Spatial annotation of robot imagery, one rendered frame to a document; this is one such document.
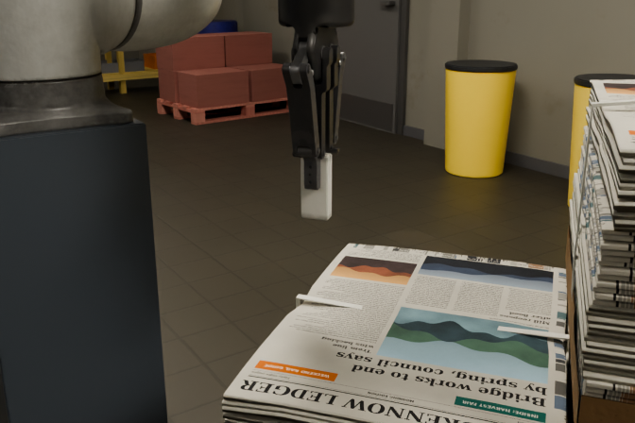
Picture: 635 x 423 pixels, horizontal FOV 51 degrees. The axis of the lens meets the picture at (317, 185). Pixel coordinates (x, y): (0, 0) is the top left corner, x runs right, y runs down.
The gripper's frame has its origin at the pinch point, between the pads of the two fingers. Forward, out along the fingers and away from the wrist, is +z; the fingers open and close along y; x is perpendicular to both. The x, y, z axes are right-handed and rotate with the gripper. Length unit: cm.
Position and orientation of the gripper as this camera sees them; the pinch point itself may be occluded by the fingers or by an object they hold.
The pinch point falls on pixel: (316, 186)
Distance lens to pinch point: 70.7
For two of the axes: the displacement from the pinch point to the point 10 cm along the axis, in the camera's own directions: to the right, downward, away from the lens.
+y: 3.2, -2.7, 9.1
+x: -9.5, -0.9, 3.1
